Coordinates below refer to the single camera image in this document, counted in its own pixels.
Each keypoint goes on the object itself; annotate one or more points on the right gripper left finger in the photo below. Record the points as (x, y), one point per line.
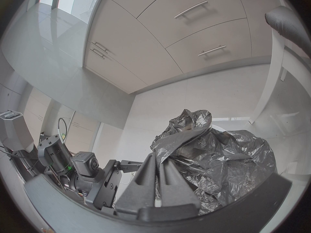
(141, 190)

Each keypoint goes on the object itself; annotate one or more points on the beige cabinet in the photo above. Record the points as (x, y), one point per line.
(145, 45)

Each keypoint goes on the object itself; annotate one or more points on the black plastic bag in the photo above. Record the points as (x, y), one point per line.
(218, 159)

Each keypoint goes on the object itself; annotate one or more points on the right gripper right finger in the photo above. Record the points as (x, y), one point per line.
(175, 190)

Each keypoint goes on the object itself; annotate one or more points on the grey padded chair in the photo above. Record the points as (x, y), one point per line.
(268, 81)

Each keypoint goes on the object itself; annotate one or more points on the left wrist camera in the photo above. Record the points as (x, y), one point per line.
(85, 162)

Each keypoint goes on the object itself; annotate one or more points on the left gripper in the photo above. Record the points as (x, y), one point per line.
(107, 186)

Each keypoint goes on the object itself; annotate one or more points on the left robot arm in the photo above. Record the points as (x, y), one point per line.
(14, 130)

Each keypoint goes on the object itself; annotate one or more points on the white trash bin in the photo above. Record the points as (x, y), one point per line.
(218, 127)

